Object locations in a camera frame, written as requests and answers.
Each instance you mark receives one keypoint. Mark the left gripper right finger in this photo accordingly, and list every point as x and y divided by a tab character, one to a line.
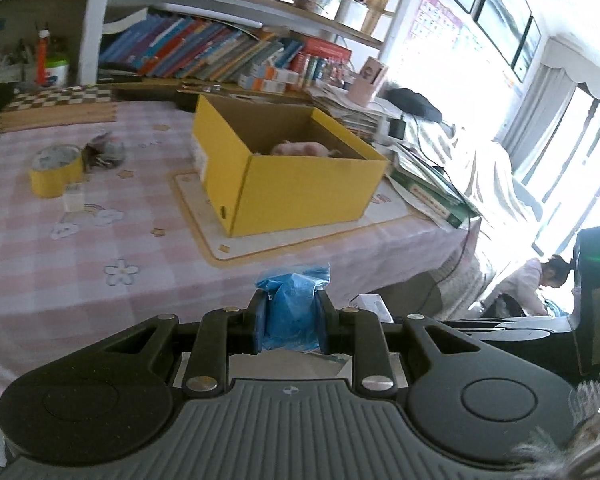
358	334

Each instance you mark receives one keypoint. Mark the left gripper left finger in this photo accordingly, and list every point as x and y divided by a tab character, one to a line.
218	336

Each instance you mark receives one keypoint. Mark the blue glove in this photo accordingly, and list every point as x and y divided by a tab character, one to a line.
291	311

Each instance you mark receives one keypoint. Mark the pink plush pig toy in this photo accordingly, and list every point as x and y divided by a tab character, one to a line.
313	149

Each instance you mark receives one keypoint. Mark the white power adapter plug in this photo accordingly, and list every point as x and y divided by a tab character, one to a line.
74	197

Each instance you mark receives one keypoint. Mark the yellow tape roll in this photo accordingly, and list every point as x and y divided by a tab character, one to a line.
53	168

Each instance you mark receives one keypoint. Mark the black binder clip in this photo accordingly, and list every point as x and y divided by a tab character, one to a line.
92	157

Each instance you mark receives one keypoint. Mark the small child in pink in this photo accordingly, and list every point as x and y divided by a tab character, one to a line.
517	295

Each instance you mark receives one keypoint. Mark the green thick dictionary book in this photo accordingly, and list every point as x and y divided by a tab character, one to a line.
440	204

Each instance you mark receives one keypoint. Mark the yellow cardboard box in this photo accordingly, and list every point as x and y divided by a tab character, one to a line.
253	192

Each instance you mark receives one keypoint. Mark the pink checkered tablecloth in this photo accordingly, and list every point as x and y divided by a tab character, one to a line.
68	280

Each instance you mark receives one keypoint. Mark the black charger plug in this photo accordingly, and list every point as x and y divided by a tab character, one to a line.
397	128

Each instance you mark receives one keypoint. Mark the pink phone holder box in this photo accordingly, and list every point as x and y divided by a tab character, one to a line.
367	82

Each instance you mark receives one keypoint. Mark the orange white small box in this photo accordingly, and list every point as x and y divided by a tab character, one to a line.
280	75

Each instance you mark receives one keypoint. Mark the wooden chess board box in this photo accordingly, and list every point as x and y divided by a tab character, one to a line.
58	107

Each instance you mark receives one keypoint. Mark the white wooden bookshelf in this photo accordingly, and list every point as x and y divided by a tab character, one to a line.
84	22

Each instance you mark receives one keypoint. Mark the green lid white jar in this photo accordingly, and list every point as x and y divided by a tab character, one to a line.
56	72

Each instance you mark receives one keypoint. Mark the red white ornament stick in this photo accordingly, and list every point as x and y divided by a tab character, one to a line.
41	52

